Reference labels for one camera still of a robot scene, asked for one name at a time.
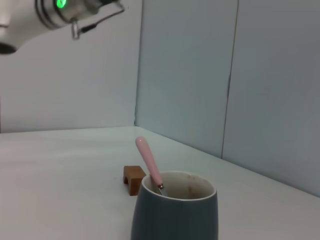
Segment pink handled metal spoon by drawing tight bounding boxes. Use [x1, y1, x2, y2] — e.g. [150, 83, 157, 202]
[134, 136, 169, 197]

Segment grey ceramic coffee cup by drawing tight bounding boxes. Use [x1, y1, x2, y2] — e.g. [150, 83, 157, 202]
[130, 170, 220, 240]

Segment dark arched wooden block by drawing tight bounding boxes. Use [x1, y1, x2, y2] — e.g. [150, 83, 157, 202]
[123, 164, 148, 198]

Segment left arm cable with plug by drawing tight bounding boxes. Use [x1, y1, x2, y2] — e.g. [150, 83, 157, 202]
[70, 1, 126, 40]

